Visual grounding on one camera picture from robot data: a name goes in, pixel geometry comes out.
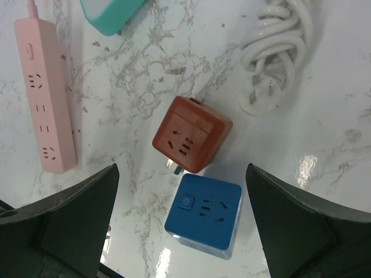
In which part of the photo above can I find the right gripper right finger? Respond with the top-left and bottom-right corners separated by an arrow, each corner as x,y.
245,164 -> 370,277

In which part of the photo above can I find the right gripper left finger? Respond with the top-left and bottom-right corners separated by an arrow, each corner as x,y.
1,164 -> 119,277

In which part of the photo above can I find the blue cube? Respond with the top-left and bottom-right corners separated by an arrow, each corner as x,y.
165,174 -> 242,259

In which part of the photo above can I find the orange patterned block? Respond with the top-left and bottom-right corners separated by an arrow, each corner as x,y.
152,96 -> 233,173

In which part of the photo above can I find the pink tray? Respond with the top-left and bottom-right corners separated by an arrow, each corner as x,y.
14,17 -> 77,174

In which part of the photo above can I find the teal triangular power strip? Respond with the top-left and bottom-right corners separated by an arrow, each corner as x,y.
80,0 -> 144,36

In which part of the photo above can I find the pink cable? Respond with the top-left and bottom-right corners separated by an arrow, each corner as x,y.
27,0 -> 40,20

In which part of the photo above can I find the white coiled power cord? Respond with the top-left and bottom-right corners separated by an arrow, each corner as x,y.
237,0 -> 314,117

